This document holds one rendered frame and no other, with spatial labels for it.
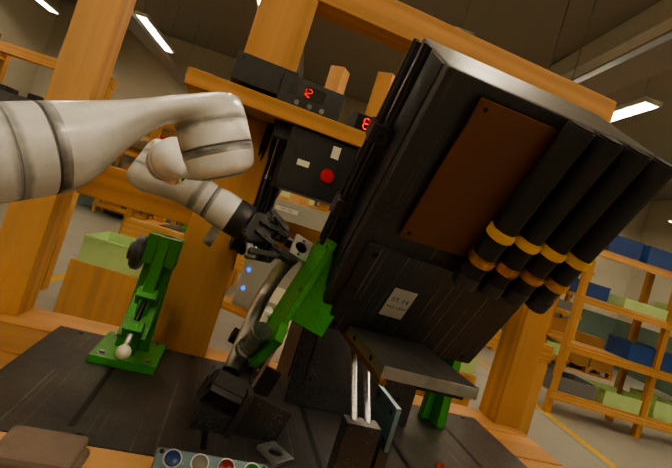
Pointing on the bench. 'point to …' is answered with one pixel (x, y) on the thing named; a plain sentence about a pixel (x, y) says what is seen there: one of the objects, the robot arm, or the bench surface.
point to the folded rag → (42, 448)
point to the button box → (193, 458)
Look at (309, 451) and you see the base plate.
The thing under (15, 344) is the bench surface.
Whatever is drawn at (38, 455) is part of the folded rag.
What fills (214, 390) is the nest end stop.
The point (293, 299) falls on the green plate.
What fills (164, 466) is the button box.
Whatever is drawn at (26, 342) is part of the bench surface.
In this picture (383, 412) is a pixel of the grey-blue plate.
